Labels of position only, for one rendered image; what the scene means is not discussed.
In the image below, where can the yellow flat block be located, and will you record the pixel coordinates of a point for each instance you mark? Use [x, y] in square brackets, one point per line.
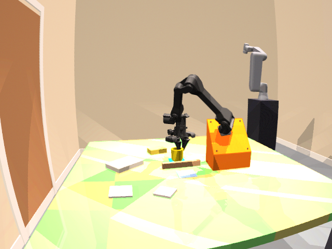
[157, 150]

